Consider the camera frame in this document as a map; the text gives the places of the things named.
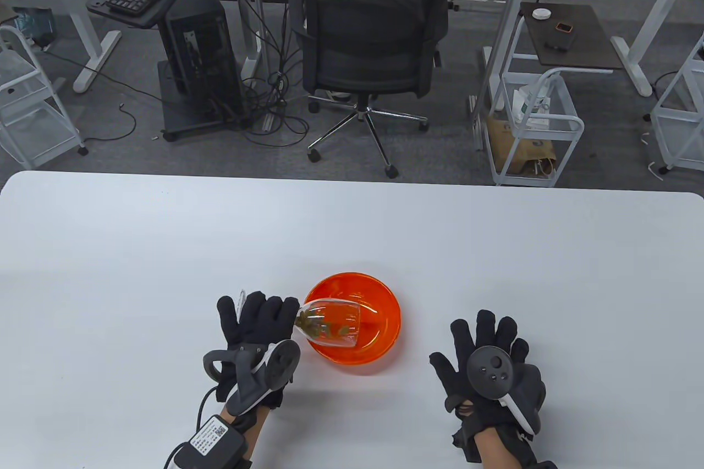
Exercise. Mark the person's left hand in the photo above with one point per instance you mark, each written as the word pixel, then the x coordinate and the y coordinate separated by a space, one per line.
pixel 258 320

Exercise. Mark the brown paper bag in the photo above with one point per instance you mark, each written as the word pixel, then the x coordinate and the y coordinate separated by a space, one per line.
pixel 528 153

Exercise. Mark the black mesh office chair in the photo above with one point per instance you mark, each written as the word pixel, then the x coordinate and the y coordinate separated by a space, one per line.
pixel 374 34

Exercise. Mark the black battery pack white label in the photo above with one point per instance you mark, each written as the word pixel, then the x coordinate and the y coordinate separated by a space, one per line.
pixel 212 436

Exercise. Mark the person's right forearm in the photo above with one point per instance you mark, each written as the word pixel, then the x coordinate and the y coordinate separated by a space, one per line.
pixel 500 452

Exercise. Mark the grey and white hand controller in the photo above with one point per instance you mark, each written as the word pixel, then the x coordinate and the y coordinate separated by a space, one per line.
pixel 492 370
pixel 280 362

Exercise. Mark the phone in orange case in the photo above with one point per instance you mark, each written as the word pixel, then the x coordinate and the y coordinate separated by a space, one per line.
pixel 564 27

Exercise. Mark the brown side table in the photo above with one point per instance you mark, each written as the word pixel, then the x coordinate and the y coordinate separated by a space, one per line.
pixel 583 34

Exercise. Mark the orange plastic bowl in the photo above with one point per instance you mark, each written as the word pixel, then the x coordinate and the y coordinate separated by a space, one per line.
pixel 379 298

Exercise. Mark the white plastic packet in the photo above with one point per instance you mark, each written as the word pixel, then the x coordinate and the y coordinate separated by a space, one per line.
pixel 525 103

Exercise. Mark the teal plastic bag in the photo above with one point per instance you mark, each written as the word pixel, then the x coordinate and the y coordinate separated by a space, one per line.
pixel 33 23

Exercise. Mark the pile of raisins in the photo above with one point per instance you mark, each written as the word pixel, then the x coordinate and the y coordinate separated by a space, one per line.
pixel 313 326

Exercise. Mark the white round puck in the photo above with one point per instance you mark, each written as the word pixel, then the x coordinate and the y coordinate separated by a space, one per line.
pixel 542 14

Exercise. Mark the black computer tower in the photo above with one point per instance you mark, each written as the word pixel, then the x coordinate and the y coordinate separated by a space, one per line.
pixel 203 51

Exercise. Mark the person's left forearm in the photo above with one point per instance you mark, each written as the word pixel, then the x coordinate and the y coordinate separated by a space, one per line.
pixel 257 439

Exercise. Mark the clear wine glass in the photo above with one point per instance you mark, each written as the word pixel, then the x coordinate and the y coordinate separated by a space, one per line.
pixel 330 315

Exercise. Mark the person's right hand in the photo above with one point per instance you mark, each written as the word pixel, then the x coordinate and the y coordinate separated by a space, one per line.
pixel 456 375

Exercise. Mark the aluminium frame post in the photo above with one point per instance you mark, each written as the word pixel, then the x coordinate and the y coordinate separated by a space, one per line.
pixel 509 12

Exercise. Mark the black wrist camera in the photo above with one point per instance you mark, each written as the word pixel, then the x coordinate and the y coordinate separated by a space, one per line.
pixel 466 444

